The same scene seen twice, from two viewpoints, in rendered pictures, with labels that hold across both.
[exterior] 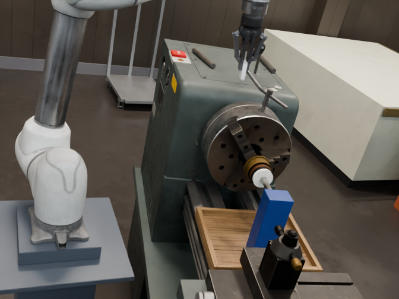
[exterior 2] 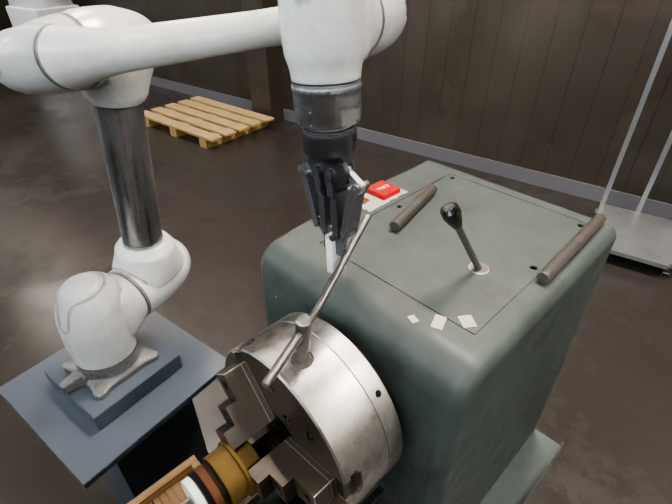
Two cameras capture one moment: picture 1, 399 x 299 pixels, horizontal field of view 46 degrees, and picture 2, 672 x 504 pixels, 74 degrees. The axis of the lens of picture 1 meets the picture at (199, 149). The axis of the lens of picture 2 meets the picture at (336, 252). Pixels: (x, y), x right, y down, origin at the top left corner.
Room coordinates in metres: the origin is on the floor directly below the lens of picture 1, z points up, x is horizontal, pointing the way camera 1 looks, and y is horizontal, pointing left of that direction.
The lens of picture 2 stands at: (1.40, -0.60, 1.74)
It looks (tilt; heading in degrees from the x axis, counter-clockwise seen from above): 35 degrees down; 63
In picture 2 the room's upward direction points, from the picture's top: straight up
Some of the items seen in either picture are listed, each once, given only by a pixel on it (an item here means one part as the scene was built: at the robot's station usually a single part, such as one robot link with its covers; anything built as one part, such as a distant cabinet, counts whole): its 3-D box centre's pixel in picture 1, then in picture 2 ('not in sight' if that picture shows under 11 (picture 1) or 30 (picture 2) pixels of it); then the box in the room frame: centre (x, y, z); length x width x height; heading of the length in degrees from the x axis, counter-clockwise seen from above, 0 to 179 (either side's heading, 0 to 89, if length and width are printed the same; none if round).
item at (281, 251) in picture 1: (287, 246); not in sight; (0.95, -0.27, 1.14); 0.08 x 0.08 x 0.03
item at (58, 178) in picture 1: (60, 181); (96, 314); (1.25, 0.41, 0.97); 0.18 x 0.16 x 0.22; 39
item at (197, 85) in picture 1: (216, 107); (431, 306); (1.94, -0.03, 1.06); 0.59 x 0.48 x 0.39; 17
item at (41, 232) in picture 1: (59, 222); (102, 359); (1.22, 0.39, 0.83); 0.22 x 0.18 x 0.06; 26
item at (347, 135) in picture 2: (250, 27); (330, 156); (1.66, -0.08, 1.49); 0.08 x 0.07 x 0.09; 107
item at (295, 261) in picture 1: (294, 261); not in sight; (0.90, -0.28, 1.14); 0.04 x 0.02 x 0.02; 17
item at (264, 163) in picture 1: (257, 169); (227, 474); (1.42, -0.21, 1.08); 0.09 x 0.09 x 0.09; 17
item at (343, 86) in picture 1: (367, 102); not in sight; (4.74, -1.59, 0.38); 2.06 x 1.65 x 0.77; 26
